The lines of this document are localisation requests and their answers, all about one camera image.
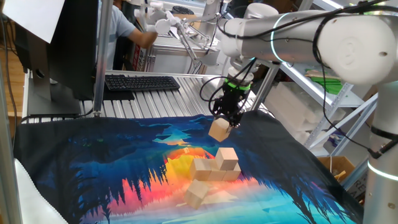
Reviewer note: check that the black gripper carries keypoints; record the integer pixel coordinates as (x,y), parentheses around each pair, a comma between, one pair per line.
(231,101)

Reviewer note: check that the silver white background robot arm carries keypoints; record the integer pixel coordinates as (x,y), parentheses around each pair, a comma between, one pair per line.
(210,15)

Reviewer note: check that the bare person forearm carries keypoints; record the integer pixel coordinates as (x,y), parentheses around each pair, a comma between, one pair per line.
(143,38)

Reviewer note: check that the black desk pad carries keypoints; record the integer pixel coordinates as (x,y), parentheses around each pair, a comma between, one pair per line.
(118,95)

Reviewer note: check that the black computer monitor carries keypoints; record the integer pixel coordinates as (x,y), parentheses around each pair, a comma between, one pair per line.
(74,46)

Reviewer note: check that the white foam packing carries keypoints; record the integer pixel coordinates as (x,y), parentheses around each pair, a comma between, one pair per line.
(289,109)

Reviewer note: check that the black round device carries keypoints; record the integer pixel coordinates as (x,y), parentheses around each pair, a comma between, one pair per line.
(183,10)

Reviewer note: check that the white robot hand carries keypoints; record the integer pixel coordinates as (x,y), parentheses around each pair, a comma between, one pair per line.
(161,23)

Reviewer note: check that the white shelf rack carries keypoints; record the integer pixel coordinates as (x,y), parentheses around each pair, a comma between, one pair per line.
(348,100)

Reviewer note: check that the green plastic item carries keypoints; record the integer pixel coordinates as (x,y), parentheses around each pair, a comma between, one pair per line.
(329,84)

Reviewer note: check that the brown cardboard box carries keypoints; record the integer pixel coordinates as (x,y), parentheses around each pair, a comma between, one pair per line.
(329,163)

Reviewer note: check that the forest sunset printed cloth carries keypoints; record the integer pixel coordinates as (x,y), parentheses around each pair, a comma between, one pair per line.
(93,161)

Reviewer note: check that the white paper sheet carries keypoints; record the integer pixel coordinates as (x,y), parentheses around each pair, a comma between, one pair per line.
(31,15)

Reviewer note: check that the black storage crates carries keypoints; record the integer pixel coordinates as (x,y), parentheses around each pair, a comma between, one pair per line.
(233,7)

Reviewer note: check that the person in light blue shirt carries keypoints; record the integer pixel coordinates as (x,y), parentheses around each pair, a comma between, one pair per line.
(119,28)

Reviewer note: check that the aluminium frame post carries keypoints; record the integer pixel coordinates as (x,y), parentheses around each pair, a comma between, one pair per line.
(265,87)
(102,62)
(354,177)
(7,171)

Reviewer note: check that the grey lettered panel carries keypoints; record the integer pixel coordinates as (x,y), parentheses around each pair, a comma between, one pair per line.
(357,188)

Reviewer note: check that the brown cardboard sheet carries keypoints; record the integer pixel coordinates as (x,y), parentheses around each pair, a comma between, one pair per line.
(186,17)

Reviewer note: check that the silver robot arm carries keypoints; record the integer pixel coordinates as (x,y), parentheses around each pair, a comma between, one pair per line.
(295,40)

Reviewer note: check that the black computer keyboard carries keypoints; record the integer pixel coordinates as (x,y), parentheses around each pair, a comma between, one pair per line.
(140,83)

